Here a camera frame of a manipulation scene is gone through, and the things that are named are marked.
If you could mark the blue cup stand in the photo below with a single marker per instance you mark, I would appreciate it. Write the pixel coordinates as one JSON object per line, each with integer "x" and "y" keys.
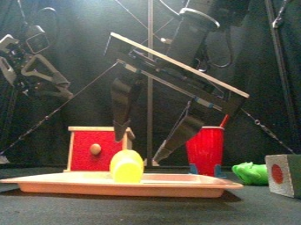
{"x": 219, "y": 171}

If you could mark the grey cube with red dot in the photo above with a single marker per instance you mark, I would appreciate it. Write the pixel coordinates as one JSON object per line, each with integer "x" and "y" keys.
{"x": 288, "y": 175}

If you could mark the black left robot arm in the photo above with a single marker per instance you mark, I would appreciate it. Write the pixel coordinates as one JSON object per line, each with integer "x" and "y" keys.
{"x": 49, "y": 17}

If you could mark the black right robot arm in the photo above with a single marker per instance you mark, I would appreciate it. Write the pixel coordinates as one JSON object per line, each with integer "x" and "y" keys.
{"x": 192, "y": 32}

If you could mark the beige cutting board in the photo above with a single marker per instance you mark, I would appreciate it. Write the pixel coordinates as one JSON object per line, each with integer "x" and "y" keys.
{"x": 78, "y": 187}

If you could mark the red wooden drawer box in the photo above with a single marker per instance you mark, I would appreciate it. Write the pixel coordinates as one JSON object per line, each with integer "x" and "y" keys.
{"x": 85, "y": 152}

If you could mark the grey table corner clamp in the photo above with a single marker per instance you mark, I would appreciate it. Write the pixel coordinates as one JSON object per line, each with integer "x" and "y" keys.
{"x": 3, "y": 159}

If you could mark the red plastic cup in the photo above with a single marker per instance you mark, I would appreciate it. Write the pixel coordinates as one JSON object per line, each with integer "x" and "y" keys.
{"x": 205, "y": 149}

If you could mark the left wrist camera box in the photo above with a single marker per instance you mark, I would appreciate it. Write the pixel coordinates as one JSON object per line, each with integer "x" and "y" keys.
{"x": 38, "y": 41}

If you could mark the vertical metal frame pole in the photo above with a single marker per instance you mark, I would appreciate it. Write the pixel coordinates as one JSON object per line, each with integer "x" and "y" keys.
{"x": 150, "y": 17}

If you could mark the green toy vegetable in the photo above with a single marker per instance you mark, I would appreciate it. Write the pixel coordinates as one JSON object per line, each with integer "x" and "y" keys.
{"x": 251, "y": 174}

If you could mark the yellow toy corn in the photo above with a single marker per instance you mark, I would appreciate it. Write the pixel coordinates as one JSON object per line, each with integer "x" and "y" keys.
{"x": 126, "y": 167}

